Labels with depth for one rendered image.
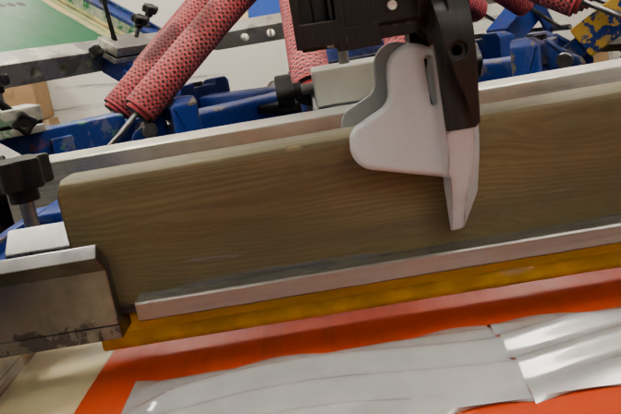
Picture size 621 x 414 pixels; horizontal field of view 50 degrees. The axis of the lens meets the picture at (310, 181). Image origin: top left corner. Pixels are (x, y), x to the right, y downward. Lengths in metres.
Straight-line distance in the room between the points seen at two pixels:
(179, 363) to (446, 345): 0.14
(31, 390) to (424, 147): 0.24
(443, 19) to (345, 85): 0.33
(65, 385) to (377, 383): 0.17
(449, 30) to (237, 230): 0.14
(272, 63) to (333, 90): 3.87
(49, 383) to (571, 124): 0.30
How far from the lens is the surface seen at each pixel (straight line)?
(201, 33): 0.98
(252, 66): 4.49
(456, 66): 0.30
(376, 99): 0.37
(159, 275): 0.36
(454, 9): 0.30
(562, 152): 0.36
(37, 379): 0.40
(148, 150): 0.58
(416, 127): 0.31
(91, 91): 4.69
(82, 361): 0.40
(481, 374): 0.30
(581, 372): 0.30
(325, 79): 0.62
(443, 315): 0.37
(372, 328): 0.36
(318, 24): 0.30
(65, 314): 0.36
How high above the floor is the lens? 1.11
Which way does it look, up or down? 13 degrees down
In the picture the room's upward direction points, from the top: 10 degrees counter-clockwise
